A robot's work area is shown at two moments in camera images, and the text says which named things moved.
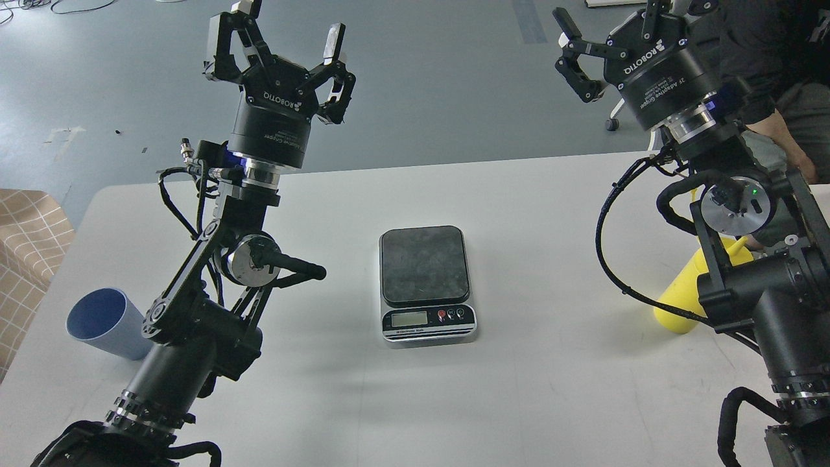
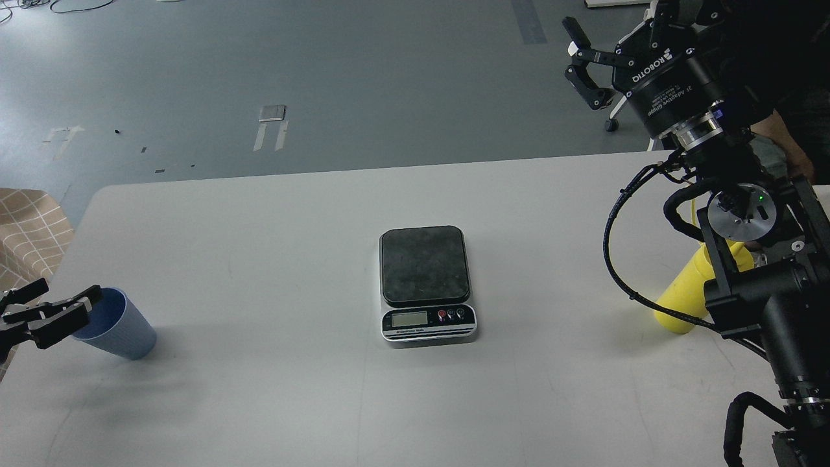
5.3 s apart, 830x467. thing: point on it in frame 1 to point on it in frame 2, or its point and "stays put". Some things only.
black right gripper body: x=652 y=61 stays put
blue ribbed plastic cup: x=104 y=317 stays put
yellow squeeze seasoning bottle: x=682 y=289 stays put
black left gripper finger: x=222 y=65 to x=23 y=294
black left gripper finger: x=334 y=110 to x=48 y=323
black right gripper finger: x=655 y=9 stays put
